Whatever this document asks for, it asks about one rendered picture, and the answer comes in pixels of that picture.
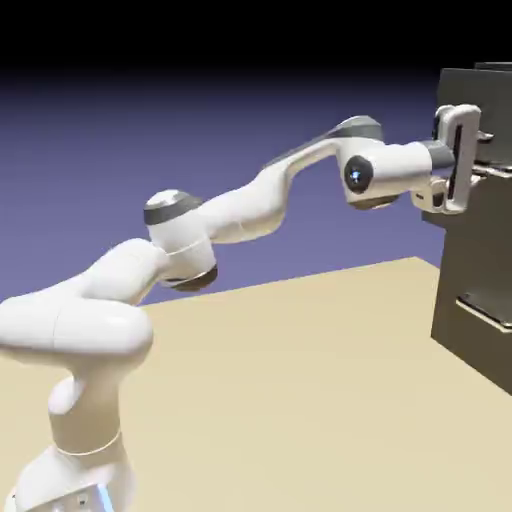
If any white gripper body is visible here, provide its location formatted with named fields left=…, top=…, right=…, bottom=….
left=434, top=103, right=482, bottom=215

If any dark olive cabinet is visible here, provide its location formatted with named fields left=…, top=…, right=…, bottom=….
left=421, top=61, right=512, bottom=396

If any silver drawer handle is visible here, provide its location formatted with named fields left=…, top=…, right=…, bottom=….
left=455, top=292, right=512, bottom=332
left=473, top=160, right=512, bottom=180

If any dark olive drawer front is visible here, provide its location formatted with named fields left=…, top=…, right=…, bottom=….
left=430, top=223, right=512, bottom=396
left=421, top=66, right=512, bottom=238

